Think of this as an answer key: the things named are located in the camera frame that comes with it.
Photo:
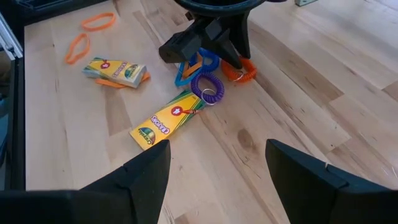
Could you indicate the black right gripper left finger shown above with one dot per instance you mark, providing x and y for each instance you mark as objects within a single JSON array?
[{"x": 146, "y": 180}]

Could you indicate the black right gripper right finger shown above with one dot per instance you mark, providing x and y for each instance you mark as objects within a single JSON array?
[{"x": 298, "y": 186}]

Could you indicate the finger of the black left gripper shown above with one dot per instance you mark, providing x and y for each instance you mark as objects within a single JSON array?
[
  {"x": 236, "y": 40},
  {"x": 180, "y": 46}
]

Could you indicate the orange rubber band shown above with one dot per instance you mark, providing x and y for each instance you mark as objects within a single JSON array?
[
  {"x": 67, "y": 61},
  {"x": 109, "y": 83},
  {"x": 192, "y": 69},
  {"x": 83, "y": 25}
]

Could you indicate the blue spiral wrist coil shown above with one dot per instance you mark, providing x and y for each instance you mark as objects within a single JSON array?
[{"x": 214, "y": 60}]

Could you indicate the orange spiral wrist coil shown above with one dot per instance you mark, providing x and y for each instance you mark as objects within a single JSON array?
[{"x": 252, "y": 73}]

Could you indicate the purple spiral wrist coil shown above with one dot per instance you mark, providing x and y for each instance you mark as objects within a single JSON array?
[{"x": 195, "y": 88}]

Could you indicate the yellow Crayola crayon box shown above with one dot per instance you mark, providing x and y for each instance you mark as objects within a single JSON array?
[{"x": 164, "y": 121}]

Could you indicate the white packet at left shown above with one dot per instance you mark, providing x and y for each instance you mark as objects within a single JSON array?
[{"x": 115, "y": 70}]

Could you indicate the black aluminium table frame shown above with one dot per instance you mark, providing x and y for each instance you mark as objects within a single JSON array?
[{"x": 17, "y": 124}]

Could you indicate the silver bracket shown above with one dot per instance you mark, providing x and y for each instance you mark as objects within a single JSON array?
[{"x": 9, "y": 40}]

